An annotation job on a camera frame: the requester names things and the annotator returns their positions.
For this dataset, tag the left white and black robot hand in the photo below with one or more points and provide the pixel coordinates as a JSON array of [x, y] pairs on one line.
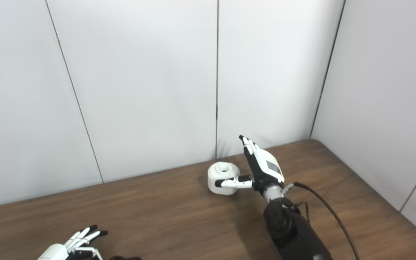
[[54, 252]]

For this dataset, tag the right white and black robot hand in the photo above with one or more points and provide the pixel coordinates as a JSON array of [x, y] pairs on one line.
[[267, 166]]

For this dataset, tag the round white plastic piece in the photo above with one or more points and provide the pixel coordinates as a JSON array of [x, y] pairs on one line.
[[222, 171]]

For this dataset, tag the black flanged holder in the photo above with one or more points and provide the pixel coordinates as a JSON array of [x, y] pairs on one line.
[[125, 258]]

